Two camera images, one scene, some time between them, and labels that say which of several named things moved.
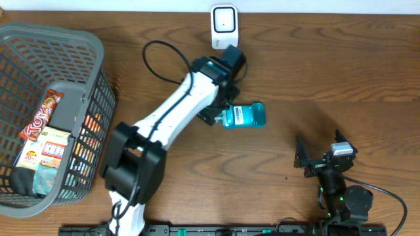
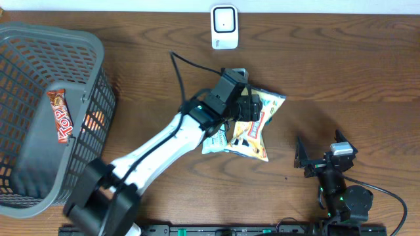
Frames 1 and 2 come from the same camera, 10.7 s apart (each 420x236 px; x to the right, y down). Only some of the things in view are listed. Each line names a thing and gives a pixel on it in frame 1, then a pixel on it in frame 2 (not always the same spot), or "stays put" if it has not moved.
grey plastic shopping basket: [37, 58] stays put
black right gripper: [316, 166] stays put
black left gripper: [214, 109] to [252, 103]
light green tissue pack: [44, 179] to [216, 143]
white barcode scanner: [224, 26] stays put
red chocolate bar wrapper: [41, 117] to [62, 111]
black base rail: [232, 230] stays put
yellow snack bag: [48, 149] to [247, 137]
